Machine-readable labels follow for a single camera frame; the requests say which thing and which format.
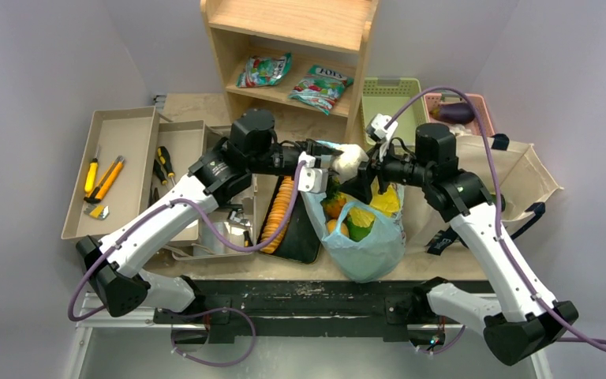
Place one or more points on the pink plastic basket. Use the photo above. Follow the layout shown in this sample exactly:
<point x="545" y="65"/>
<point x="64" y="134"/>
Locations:
<point x="436" y="99"/>

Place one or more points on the small yellow screwdriver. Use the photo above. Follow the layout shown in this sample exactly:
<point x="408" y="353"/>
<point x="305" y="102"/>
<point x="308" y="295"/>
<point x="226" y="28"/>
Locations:
<point x="92" y="171"/>

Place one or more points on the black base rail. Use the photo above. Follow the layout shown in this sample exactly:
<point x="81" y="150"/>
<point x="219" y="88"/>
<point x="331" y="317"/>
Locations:
<point x="300" y="308"/>

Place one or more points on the beige canvas tote bag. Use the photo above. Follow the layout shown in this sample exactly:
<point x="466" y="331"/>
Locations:
<point x="525" y="185"/>

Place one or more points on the candy bag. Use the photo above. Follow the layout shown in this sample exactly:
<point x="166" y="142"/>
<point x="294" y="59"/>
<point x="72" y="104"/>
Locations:
<point x="260" y="71"/>
<point x="321" y="88"/>

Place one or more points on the pineapple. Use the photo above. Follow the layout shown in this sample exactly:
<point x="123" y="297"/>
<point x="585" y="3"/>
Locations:
<point x="334" y="201"/>

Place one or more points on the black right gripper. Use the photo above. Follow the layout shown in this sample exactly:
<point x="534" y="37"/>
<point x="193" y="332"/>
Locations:
<point x="368" y="170"/>

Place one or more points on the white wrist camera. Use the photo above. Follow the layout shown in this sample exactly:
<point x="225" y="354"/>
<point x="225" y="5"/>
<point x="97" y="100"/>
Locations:
<point x="313" y="174"/>
<point x="381" y="129"/>

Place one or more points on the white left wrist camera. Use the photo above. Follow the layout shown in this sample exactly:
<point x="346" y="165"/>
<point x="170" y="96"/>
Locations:
<point x="313" y="174"/>

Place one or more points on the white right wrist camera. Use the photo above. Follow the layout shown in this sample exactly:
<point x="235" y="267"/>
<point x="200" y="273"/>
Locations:
<point x="381" y="129"/>

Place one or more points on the light blue plastic grocery bag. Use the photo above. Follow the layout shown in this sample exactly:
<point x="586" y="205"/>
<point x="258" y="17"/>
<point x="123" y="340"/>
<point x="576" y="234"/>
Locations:
<point x="369" y="259"/>

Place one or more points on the orange fruit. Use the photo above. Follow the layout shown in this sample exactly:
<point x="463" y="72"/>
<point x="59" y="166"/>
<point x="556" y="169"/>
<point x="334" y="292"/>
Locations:
<point x="337" y="226"/>

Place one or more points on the orange spiral bread loaf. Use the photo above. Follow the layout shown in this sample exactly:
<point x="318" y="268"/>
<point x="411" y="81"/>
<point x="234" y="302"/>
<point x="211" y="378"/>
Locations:
<point x="274" y="217"/>

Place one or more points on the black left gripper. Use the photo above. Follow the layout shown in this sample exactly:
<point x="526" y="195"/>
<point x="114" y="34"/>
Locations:
<point x="311" y="148"/>

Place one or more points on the green lettuce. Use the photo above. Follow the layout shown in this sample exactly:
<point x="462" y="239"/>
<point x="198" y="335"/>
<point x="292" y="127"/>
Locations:
<point x="359" y="223"/>

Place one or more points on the stubby black yellow screwdriver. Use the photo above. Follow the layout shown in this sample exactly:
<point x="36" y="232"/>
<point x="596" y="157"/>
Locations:
<point x="247" y="241"/>

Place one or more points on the purple eggplant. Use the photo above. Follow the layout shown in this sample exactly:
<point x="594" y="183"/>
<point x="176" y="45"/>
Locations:
<point x="453" y="113"/>

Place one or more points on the white garlic bulb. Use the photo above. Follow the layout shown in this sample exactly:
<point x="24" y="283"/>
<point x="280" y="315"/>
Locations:
<point x="347" y="163"/>

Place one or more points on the grey open toolbox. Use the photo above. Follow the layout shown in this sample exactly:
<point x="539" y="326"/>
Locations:
<point x="197" y="241"/>

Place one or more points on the black rectangular tray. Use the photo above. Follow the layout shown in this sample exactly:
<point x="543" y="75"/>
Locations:
<point x="300" y="243"/>

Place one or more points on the wooden shelf unit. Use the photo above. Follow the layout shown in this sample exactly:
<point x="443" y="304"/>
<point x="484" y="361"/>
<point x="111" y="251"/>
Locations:
<point x="336" y="35"/>

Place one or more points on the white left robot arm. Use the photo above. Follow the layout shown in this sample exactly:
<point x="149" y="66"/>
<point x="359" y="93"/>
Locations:
<point x="114" y="264"/>

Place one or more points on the right candy bag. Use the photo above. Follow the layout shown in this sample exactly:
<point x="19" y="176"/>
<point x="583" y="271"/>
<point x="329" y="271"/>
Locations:
<point x="321" y="88"/>

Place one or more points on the yellow utility knife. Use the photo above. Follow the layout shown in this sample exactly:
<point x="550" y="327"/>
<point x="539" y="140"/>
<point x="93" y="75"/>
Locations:
<point x="98" y="193"/>

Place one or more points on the left candy bag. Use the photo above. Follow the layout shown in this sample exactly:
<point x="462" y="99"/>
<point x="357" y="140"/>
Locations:
<point x="260" y="71"/>

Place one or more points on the yellow handled pliers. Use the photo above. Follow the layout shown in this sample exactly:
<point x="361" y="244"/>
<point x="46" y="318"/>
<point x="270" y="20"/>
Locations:
<point x="153" y="196"/>

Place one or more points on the green plastic basket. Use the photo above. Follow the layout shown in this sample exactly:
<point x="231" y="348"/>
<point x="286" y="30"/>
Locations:
<point x="387" y="96"/>

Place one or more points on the beige toolbox tray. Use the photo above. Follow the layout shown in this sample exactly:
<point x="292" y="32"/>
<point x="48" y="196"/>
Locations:
<point x="135" y="134"/>

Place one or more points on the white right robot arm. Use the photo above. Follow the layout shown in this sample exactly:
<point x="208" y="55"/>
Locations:
<point x="525" y="317"/>

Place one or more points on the yellow white napa cabbage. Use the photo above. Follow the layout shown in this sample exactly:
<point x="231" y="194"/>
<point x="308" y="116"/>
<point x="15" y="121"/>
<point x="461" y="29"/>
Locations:
<point x="388" y="202"/>

